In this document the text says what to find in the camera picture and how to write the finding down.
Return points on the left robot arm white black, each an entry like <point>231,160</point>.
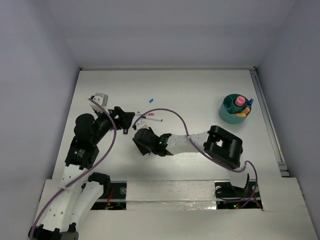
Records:
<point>80,187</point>

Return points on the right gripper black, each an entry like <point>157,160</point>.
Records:
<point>144,149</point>

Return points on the orange highlighter cap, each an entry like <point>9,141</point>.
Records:
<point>246,110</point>

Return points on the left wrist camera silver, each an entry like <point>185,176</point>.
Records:
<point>100,98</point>

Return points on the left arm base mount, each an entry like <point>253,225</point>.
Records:
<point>113,192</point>

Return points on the blue marker in container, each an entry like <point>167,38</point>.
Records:
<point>250,103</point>

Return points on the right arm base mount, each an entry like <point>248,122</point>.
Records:
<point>229,197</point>

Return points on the pink capped white marker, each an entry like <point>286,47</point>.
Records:
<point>147,114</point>

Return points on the pink cap in container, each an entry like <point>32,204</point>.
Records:
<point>240,101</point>

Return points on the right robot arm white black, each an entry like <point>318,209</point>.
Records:
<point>222,147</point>

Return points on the purple banded white marker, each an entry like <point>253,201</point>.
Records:
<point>152,119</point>

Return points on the yellow orange cap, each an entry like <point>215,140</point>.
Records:
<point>241,115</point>

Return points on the blue capped white marker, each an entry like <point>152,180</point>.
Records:
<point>145,106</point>

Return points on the teal round divided container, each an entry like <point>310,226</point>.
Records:
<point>228,109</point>

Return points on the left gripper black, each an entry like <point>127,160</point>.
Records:
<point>124,118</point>

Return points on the silver foil tape strip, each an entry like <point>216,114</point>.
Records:
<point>171,195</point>

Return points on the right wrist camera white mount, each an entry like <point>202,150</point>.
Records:
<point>141,124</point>

